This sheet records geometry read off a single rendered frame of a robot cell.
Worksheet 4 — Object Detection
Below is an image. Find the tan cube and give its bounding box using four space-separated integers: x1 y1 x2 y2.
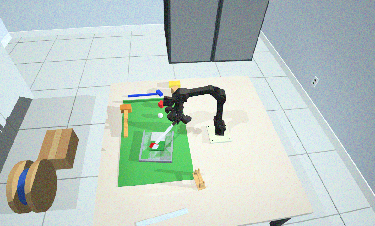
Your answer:
171 85 179 94

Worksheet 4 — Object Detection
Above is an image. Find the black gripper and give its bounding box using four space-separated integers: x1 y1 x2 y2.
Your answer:
165 106 192 124

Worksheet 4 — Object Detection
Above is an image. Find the green mat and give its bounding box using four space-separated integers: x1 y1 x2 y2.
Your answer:
118 101 194 187

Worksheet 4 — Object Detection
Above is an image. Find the yellow block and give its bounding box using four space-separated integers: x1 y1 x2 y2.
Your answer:
169 81 180 88

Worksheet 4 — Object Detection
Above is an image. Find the blue golf putter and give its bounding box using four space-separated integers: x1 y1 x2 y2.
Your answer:
128 90 163 97

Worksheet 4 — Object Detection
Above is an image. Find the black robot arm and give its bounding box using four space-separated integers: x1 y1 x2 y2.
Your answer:
163 85 226 136

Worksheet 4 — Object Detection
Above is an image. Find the red block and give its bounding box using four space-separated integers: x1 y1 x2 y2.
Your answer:
158 100 164 108

